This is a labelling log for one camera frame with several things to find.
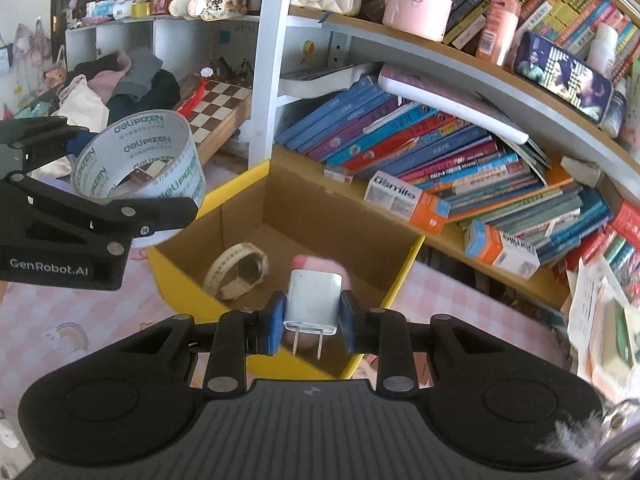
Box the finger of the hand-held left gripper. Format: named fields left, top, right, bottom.
left=0, top=116, right=92, bottom=176
left=0, top=172, right=199, bottom=249

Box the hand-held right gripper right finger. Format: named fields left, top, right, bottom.
left=339, top=290, right=507, bottom=396

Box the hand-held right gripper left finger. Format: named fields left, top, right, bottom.
left=107, top=290, right=288, bottom=395

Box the white charger plug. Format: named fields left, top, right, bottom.
left=283, top=269, right=343, bottom=361

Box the pink eraser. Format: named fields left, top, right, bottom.
left=291, top=254, right=346, bottom=288

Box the cream measuring tape roll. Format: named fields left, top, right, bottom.
left=202, top=242, right=270, bottom=302

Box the clear tape roll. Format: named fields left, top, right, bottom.
left=70, top=109, right=207, bottom=249

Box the yellow cardboard box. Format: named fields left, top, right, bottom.
left=146, top=159, right=426, bottom=381

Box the desktop with pink checkered mat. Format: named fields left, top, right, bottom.
left=0, top=160, right=576, bottom=411

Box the pile of clothes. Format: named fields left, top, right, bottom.
left=42, top=47, right=181, bottom=178

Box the red tassel ornament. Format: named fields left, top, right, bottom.
left=172, top=66, right=213, bottom=113

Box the wooden chessboard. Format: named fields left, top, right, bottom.
left=172, top=74, right=252, bottom=161

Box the orange white medicine box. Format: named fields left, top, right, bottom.
left=464, top=220, right=541, bottom=281
left=364, top=170, right=450, bottom=235

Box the row of children's books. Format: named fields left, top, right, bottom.
left=275, top=62, right=613, bottom=266

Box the white bookshelf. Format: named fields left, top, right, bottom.
left=65, top=0, right=640, bottom=311

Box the stack of papers and books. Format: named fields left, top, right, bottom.
left=565, top=240, right=640, bottom=401

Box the phone showing video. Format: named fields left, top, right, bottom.
left=514, top=30, right=613, bottom=125

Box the pink tumbler cup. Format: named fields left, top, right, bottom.
left=382, top=0, right=460, bottom=43

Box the peach lotion bottle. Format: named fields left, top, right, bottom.
left=475, top=0, right=521, bottom=66

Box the row of paperback books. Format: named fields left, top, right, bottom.
left=442, top=0, right=640, bottom=86

